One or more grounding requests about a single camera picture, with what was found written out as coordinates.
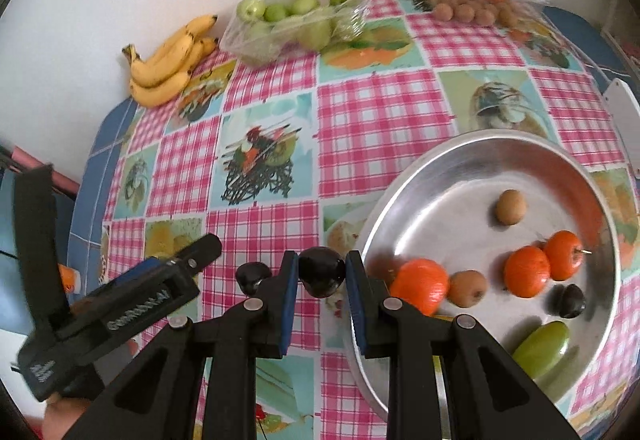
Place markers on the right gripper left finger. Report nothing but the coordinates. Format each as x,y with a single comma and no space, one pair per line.
208,365

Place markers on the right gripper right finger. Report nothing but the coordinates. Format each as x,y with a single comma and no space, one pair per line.
488,395

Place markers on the dark plum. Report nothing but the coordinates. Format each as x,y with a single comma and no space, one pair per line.
250,275
321,270
572,302

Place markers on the brown longan fruit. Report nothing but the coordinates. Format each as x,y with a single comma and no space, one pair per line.
511,207
467,288

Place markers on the white power strip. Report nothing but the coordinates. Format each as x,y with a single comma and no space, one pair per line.
624,108

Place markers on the orange white tube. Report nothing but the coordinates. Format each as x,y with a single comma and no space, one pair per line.
71,279

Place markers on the clear box green fruits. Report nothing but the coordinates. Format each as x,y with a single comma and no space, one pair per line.
265,31

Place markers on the green jujube fruit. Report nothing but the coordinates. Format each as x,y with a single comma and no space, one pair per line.
542,349

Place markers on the person's hand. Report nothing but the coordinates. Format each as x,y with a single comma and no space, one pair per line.
61,414

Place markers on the pink checkered fruit tablecloth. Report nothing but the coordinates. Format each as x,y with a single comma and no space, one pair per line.
298,153

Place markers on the small orange tangerine with stem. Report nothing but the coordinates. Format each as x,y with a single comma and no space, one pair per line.
565,254

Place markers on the large steel bowl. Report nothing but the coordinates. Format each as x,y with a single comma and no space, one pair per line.
442,207

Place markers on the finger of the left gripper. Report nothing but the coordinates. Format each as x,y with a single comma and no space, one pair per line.
200,254

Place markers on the yellow banana bunch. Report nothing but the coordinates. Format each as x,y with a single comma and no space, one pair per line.
164,75

